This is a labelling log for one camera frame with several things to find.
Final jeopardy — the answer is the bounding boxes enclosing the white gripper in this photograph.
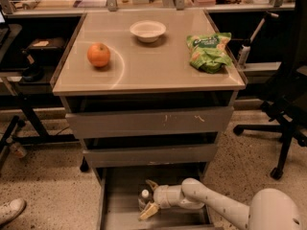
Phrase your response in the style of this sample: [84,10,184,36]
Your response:
[138,179,191,220]

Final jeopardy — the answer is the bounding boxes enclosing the clear plastic bottle white cap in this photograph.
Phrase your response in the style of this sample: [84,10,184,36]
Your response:
[138,189,153,211]

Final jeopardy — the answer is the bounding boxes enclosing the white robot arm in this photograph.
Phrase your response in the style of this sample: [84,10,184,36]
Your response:
[139,177,304,230]

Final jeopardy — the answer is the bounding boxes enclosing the open bottom grey drawer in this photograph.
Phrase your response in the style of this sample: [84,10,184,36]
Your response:
[96,164,224,230]

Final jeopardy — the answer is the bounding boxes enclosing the middle grey drawer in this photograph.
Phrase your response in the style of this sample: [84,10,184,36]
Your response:
[83,144,218,168]

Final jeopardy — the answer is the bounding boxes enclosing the grey drawer cabinet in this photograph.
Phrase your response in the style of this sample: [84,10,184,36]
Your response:
[50,9,248,230]

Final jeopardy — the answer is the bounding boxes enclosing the top grey drawer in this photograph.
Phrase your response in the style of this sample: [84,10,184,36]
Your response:
[66,106,233,139]

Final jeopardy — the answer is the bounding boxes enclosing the small bottle on floor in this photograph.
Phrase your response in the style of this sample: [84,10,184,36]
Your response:
[7,137,27,158]

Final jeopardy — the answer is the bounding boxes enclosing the white sneaker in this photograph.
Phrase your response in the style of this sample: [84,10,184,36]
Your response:
[0,198,26,225]

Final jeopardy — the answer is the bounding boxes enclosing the orange apple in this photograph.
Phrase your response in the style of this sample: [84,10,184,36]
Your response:
[87,43,110,67]

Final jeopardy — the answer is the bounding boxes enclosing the green chip bag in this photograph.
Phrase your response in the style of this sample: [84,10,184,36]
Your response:
[186,33,232,74]

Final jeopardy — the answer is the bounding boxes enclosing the black office chair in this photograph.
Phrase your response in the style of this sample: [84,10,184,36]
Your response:
[233,0,307,180]

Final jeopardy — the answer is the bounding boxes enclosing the white paper bowl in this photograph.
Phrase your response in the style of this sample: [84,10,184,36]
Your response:
[130,20,166,43]

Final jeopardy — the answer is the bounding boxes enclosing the black box on shelf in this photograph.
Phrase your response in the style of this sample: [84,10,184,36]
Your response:
[27,37,66,60]

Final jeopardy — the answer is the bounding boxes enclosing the black desk frame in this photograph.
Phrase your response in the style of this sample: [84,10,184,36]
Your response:
[0,73,77,168]

